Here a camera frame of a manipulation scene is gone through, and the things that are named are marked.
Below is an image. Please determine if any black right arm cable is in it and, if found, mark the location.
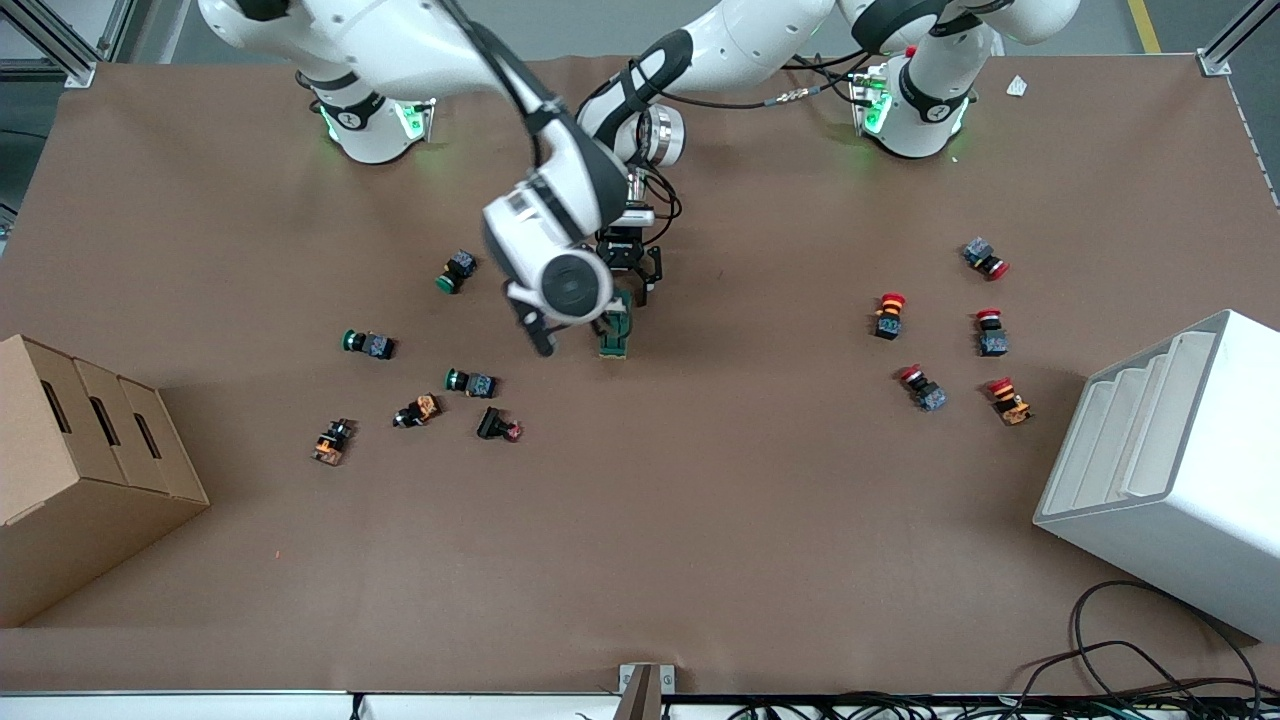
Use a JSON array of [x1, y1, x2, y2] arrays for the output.
[[440, 0, 561, 171]]

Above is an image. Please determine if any aluminium frame profile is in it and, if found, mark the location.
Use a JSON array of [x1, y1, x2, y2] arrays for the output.
[[1197, 0, 1280, 78], [0, 0, 136, 89]]

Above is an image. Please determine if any black base power cable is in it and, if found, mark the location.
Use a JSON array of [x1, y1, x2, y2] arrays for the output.
[[790, 55, 881, 106]]

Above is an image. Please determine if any black cable bundle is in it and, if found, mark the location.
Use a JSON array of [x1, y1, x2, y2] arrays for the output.
[[730, 690, 1280, 720]]

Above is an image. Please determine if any metal base connector bracket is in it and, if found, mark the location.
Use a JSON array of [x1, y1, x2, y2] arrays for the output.
[[395, 95, 441, 143], [848, 65, 893, 138]]

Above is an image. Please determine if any brown cardboard box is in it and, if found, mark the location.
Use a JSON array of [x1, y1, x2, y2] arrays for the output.
[[0, 333, 211, 629]]

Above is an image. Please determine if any black looped cable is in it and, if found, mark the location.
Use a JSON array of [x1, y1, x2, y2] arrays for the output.
[[1020, 580, 1263, 701]]

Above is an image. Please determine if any white plastic stepped rack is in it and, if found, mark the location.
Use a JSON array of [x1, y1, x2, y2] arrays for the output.
[[1033, 308, 1280, 643]]

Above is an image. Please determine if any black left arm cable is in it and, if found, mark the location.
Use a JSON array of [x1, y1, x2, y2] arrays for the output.
[[655, 85, 801, 113]]

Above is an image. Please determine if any brown paper table cover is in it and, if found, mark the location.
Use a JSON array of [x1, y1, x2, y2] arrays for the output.
[[0, 52, 1280, 696]]

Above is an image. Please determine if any green load switch white lever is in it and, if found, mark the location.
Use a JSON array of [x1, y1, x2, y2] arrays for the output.
[[598, 290, 634, 360]]

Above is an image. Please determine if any metal table edge bracket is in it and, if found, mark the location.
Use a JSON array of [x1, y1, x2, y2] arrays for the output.
[[618, 663, 676, 720]]

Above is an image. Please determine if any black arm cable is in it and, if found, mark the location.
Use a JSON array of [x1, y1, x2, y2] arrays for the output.
[[440, 0, 561, 171], [655, 85, 801, 113]]

